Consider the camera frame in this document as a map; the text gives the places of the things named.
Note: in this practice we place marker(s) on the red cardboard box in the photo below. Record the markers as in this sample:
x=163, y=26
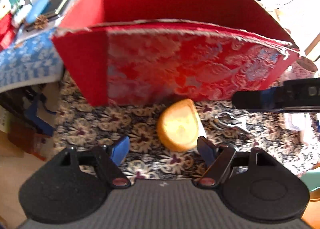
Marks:
x=139, y=52

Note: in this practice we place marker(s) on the blue glasses case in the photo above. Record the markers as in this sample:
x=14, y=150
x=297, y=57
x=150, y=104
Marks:
x=36, y=10

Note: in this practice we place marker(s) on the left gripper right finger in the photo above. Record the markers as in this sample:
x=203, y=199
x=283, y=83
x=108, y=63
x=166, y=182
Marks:
x=218, y=159

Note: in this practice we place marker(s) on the orange wooden wedge block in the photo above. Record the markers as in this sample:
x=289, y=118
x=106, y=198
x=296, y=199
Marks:
x=179, y=126

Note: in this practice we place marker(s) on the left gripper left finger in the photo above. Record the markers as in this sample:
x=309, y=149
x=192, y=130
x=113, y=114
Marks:
x=108, y=160

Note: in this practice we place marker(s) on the pinecone on blue cloth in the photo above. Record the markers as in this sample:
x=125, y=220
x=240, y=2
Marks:
x=41, y=22

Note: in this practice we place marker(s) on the metal nail clipper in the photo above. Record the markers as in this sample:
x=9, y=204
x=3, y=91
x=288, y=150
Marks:
x=228, y=120

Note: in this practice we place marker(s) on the blue floral cloth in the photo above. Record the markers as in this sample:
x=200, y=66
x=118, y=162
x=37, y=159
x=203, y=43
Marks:
x=32, y=62

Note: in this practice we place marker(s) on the smartphone with white frame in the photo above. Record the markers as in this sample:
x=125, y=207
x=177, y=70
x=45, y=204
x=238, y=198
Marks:
x=53, y=8

